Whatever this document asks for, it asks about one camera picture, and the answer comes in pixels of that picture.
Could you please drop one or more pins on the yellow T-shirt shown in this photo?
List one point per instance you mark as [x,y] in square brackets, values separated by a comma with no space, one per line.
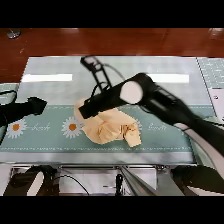
[111,128]

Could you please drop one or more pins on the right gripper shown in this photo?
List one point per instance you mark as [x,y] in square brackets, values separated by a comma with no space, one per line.
[89,107]

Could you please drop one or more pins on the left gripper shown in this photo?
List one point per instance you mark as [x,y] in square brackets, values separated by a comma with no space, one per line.
[37,105]

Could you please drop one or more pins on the silver frame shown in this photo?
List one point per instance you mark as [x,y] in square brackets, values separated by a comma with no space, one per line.
[143,181]

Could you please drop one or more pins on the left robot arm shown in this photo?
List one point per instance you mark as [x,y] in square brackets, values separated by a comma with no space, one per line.
[15,111]

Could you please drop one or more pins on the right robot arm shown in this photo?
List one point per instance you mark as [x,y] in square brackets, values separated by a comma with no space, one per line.
[173,106]

